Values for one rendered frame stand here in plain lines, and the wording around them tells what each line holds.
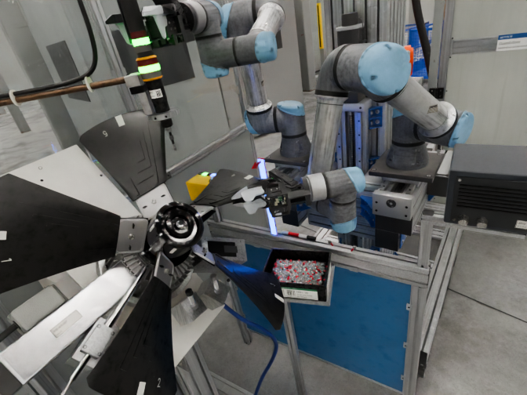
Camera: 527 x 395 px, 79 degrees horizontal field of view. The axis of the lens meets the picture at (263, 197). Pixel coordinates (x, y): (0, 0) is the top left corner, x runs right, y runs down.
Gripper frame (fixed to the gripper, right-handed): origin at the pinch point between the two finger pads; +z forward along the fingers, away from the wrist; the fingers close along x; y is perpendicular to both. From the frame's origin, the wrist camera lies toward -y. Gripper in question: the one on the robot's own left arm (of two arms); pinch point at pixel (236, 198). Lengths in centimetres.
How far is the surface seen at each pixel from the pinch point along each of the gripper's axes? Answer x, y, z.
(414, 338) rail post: 66, 15, -52
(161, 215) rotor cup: -9.3, 14.0, 16.5
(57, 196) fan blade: -20.9, 17.2, 33.0
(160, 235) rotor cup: -6.9, 18.3, 16.8
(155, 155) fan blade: -16.4, -2.9, 17.9
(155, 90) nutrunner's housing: -33.5, 2.2, 11.0
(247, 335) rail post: 114, -30, 16
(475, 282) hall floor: 123, -40, -126
